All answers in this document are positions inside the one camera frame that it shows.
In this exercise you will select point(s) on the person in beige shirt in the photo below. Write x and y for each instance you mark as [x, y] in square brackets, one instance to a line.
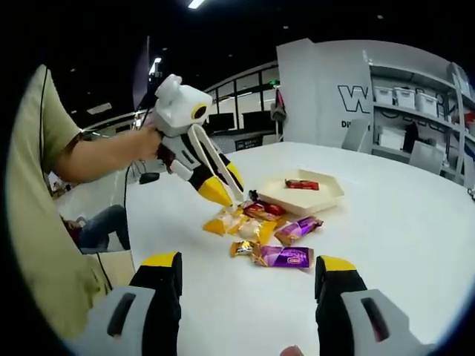
[37, 185]

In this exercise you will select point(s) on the ceiling light strip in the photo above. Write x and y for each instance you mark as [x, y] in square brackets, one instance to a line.
[196, 3]

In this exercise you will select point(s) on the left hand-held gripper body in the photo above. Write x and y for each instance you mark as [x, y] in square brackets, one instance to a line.
[178, 111]

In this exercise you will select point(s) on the small black box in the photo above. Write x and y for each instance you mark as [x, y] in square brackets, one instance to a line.
[149, 178]

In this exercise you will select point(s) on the black bag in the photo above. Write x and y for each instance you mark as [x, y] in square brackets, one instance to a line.
[411, 137]

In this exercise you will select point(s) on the yellow cake food packet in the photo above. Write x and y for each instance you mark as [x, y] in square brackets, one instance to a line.
[219, 224]
[256, 230]

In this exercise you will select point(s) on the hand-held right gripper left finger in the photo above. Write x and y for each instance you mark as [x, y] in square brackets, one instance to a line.
[163, 315]

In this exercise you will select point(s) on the small orange food packet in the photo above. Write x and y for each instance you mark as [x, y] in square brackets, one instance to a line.
[245, 248]

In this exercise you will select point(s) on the large white box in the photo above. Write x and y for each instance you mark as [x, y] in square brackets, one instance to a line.
[391, 138]

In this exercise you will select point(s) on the row of white storage boxes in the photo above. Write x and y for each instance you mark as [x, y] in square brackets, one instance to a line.
[404, 98]

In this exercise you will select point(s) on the grey office chair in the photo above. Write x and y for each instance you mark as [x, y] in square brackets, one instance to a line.
[354, 137]
[426, 157]

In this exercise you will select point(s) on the person's right hand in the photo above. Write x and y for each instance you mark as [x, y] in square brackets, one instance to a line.
[291, 351]

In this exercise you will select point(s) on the red brown food packet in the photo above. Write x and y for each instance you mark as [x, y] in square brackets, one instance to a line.
[263, 211]

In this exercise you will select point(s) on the grey metal shelf rack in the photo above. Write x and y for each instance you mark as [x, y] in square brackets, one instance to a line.
[408, 73]

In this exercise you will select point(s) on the person's left hand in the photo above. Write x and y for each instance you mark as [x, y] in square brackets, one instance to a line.
[150, 142]

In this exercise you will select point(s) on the small black clip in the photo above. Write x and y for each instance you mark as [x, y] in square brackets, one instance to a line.
[254, 195]

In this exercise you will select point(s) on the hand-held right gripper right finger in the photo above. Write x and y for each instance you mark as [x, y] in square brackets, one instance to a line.
[334, 319]

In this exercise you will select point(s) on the white ceiling air vent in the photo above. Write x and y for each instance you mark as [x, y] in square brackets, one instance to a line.
[99, 108]

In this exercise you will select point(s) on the clothes on coat stand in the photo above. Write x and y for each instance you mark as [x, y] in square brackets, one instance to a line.
[278, 107]

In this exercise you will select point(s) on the cream hexagonal container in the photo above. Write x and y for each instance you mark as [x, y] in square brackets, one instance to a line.
[297, 198]

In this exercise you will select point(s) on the black computer monitor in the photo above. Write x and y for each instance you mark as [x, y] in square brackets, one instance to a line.
[221, 121]
[256, 120]

